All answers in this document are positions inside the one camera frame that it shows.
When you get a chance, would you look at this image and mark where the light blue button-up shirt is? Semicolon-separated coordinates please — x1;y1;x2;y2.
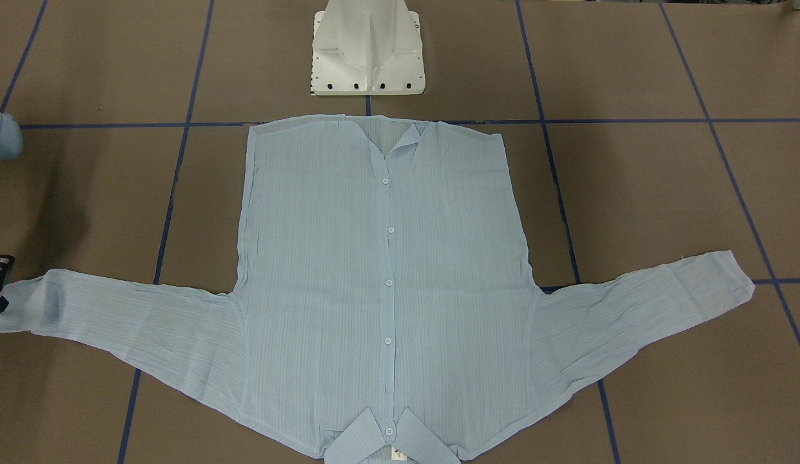
0;115;754;463

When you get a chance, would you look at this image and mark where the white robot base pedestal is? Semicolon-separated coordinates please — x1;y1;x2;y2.
309;1;426;96

